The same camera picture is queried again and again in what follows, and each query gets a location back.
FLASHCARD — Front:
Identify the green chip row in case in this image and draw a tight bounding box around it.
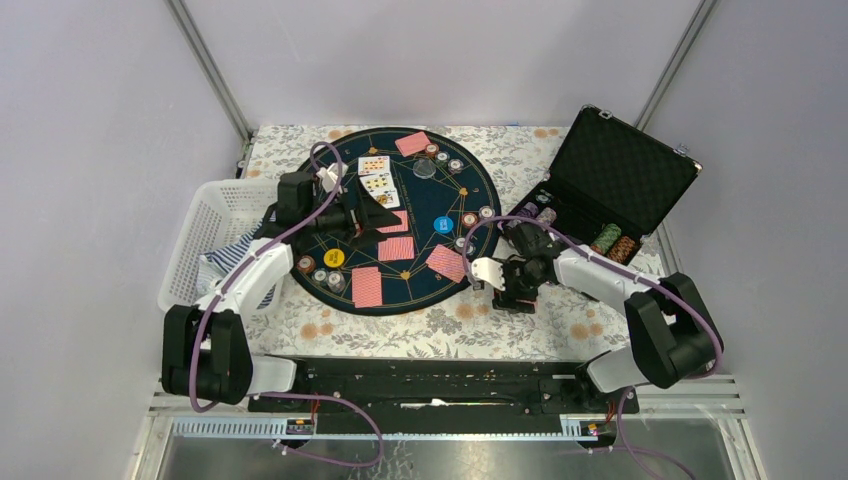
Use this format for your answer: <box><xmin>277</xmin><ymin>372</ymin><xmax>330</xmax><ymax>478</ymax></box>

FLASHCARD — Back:
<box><xmin>590</xmin><ymin>223</ymin><xmax>622</xmax><ymax>255</ymax></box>

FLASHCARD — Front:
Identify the blue dealer button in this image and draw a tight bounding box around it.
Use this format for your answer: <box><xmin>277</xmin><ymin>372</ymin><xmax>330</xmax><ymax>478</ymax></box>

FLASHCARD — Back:
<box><xmin>433</xmin><ymin>215</ymin><xmax>455</xmax><ymax>235</ymax></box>

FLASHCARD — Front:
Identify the red playing card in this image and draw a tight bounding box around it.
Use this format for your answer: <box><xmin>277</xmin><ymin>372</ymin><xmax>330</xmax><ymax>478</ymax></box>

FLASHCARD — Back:
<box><xmin>351</xmin><ymin>266</ymin><xmax>384</xmax><ymax>310</ymax></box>
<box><xmin>426</xmin><ymin>245</ymin><xmax>467</xmax><ymax>284</ymax></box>
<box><xmin>395</xmin><ymin>131</ymin><xmax>430</xmax><ymax>157</ymax></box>
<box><xmin>441</xmin><ymin>257</ymin><xmax>467</xmax><ymax>284</ymax></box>
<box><xmin>377</xmin><ymin>236</ymin><xmax>416</xmax><ymax>262</ymax></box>
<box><xmin>354</xmin><ymin>267</ymin><xmax>384</xmax><ymax>310</ymax></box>
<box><xmin>378</xmin><ymin>210</ymin><xmax>408</xmax><ymax>234</ymax></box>

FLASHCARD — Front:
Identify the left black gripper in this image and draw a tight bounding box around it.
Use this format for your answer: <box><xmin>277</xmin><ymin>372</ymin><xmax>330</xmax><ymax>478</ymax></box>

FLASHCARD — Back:
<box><xmin>303</xmin><ymin>178</ymin><xmax>401</xmax><ymax>248</ymax></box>

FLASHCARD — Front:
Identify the blue orange chip row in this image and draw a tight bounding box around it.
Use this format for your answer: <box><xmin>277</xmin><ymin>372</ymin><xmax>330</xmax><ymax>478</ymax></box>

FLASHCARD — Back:
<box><xmin>535</xmin><ymin>207</ymin><xmax>557</xmax><ymax>225</ymax></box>

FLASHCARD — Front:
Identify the white plastic basket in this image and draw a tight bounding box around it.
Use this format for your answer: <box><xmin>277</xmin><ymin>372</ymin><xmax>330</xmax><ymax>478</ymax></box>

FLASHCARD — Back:
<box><xmin>157</xmin><ymin>179</ymin><xmax>277</xmax><ymax>312</ymax></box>

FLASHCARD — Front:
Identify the purple chip row in case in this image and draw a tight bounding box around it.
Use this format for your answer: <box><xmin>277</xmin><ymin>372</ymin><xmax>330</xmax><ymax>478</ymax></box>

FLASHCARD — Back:
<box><xmin>516</xmin><ymin>202</ymin><xmax>539</xmax><ymax>219</ymax></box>

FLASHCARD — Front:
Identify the round dark blue poker mat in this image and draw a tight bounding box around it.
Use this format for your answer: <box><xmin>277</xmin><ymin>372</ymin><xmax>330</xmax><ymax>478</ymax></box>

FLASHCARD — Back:
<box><xmin>291</xmin><ymin>127</ymin><xmax>502</xmax><ymax>316</ymax></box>

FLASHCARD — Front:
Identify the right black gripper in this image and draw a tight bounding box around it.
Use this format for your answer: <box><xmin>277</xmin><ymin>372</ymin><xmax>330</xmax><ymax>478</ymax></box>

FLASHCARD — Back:
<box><xmin>492</xmin><ymin>258</ymin><xmax>547</xmax><ymax>315</ymax></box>

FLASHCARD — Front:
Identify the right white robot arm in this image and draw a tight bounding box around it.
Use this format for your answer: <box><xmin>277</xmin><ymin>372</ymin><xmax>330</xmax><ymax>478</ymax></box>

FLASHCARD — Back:
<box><xmin>489</xmin><ymin>221</ymin><xmax>724</xmax><ymax>412</ymax></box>

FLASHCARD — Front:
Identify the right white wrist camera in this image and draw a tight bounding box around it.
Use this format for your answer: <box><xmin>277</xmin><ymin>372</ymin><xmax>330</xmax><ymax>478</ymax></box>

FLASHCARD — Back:
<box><xmin>471</xmin><ymin>257</ymin><xmax>506</xmax><ymax>291</ymax></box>

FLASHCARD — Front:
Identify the floral tablecloth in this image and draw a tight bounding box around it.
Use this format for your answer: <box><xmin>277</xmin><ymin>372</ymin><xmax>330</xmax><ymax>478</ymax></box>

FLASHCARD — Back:
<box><xmin>245</xmin><ymin>126</ymin><xmax>628</xmax><ymax>360</ymax></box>

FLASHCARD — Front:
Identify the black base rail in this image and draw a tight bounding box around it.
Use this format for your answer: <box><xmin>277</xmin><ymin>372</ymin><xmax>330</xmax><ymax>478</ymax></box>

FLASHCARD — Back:
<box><xmin>248</xmin><ymin>357</ymin><xmax>639</xmax><ymax>436</ymax></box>

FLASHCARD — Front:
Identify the clear plastic disc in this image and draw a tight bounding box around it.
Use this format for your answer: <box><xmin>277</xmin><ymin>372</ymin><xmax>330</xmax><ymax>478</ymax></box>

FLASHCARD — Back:
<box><xmin>412</xmin><ymin>158</ymin><xmax>437</xmax><ymax>179</ymax></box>

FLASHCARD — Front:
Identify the red five chip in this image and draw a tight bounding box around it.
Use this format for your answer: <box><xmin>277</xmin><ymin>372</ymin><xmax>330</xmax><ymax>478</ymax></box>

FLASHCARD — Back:
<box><xmin>424</xmin><ymin>143</ymin><xmax>440</xmax><ymax>158</ymax></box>
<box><xmin>296</xmin><ymin>255</ymin><xmax>316</xmax><ymax>274</ymax></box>
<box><xmin>460</xmin><ymin>212</ymin><xmax>479</xmax><ymax>228</ymax></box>

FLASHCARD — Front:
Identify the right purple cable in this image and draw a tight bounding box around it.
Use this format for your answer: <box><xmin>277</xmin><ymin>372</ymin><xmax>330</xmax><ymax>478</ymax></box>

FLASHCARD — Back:
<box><xmin>462</xmin><ymin>215</ymin><xmax>726</xmax><ymax>480</ymax></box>

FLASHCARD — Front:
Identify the red chip row in case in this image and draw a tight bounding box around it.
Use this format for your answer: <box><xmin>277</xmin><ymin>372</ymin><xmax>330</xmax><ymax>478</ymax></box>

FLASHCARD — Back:
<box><xmin>606</xmin><ymin>235</ymin><xmax>637</xmax><ymax>264</ymax></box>

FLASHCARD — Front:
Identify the striped blue white cloth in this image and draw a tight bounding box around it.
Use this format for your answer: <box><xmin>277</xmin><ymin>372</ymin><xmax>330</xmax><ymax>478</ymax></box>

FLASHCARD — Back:
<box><xmin>194</xmin><ymin>222</ymin><xmax>277</xmax><ymax>312</ymax></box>

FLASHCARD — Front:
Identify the black chip carrying case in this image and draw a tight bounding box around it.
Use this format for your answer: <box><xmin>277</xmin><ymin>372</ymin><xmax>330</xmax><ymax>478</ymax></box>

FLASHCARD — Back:
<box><xmin>512</xmin><ymin>105</ymin><xmax>701</xmax><ymax>265</ymax></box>

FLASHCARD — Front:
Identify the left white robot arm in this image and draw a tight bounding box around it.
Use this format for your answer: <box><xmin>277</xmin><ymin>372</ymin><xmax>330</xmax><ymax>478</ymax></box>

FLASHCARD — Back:
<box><xmin>161</xmin><ymin>172</ymin><xmax>401</xmax><ymax>412</ymax></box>

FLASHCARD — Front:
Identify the yellow dealer button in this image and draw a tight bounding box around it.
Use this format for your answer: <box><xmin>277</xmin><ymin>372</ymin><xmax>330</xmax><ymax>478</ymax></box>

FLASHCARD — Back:
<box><xmin>323</xmin><ymin>248</ymin><xmax>346</xmax><ymax>269</ymax></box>

